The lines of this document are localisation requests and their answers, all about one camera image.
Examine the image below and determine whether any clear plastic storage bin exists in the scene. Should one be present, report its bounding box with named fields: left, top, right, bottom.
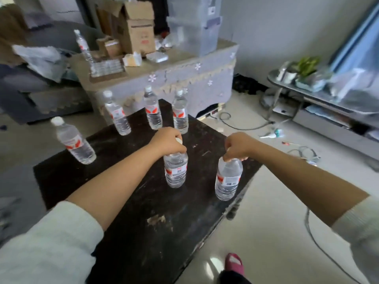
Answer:
left=166, top=0, right=223, bottom=57

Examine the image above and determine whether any small white box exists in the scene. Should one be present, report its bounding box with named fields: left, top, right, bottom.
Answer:
left=146, top=51, right=169, bottom=63

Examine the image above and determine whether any pink slipper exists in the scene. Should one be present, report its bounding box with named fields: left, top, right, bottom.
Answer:
left=225, top=253, right=245, bottom=276

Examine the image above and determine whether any person's left forearm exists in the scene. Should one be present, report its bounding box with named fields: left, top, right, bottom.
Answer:
left=66, top=141, right=163, bottom=232

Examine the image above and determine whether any dark wooden low table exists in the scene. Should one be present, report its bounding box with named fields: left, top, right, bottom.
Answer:
left=33, top=99, right=263, bottom=284

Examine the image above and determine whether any clear water bottle red label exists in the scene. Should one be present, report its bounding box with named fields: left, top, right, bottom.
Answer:
left=102, top=90, right=132, bottom=136
left=172, top=89, right=189, bottom=135
left=74, top=29, right=94, bottom=64
left=164, top=138, right=189, bottom=189
left=215, top=157, right=243, bottom=201
left=50, top=116, right=97, bottom=165
left=143, top=85, right=163, bottom=130

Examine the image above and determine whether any white plastic bag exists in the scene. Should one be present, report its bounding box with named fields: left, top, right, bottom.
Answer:
left=12, top=45, right=67, bottom=83

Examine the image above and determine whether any pack of clear water bottles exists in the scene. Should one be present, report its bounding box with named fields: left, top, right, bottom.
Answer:
left=90, top=58, right=126, bottom=78

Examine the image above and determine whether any black power cable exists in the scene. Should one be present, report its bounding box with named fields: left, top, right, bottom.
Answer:
left=209, top=112, right=276, bottom=131

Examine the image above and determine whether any person's right forearm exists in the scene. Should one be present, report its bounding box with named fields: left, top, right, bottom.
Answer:
left=248, top=140, right=370, bottom=227

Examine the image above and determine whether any grey cloth covered table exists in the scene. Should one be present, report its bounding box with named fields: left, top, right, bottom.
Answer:
left=71, top=39, right=239, bottom=125

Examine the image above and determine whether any person's dark trouser leg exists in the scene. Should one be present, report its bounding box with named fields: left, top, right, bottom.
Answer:
left=218, top=270, right=252, bottom=284

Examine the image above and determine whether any small brown cardboard box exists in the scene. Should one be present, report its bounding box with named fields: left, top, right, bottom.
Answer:
left=96, top=36, right=123, bottom=58

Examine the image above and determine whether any open brown cardboard box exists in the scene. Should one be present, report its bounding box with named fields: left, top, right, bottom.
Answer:
left=95, top=0, right=156, bottom=56

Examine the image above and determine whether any crumpled white tissue packet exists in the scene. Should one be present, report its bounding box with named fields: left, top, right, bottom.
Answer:
left=123, top=52, right=143, bottom=67

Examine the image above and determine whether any white coiled cable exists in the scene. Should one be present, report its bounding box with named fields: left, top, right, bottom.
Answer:
left=287, top=146, right=322, bottom=166

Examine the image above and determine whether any grey sofa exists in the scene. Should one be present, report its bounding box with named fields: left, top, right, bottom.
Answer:
left=0, top=4, right=104, bottom=125

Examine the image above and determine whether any person's left hand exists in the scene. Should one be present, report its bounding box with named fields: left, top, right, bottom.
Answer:
left=148, top=127, right=187, bottom=157

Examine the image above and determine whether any white and teal toothbrush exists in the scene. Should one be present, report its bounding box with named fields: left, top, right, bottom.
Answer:
left=260, top=129, right=285, bottom=139

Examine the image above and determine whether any grey glass media console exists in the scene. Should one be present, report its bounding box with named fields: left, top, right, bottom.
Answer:
left=261, top=69, right=379, bottom=163

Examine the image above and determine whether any green potted plant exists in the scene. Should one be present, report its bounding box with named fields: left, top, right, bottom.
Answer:
left=292, top=56, right=322, bottom=78

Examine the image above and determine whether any grey floor cable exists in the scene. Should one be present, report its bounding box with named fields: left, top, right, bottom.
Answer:
left=304, top=207, right=363, bottom=284

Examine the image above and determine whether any small white pot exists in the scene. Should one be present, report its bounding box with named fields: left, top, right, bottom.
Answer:
left=281, top=69, right=297, bottom=84

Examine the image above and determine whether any person's right hand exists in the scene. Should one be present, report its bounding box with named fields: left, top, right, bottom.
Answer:
left=223, top=132, right=259, bottom=163

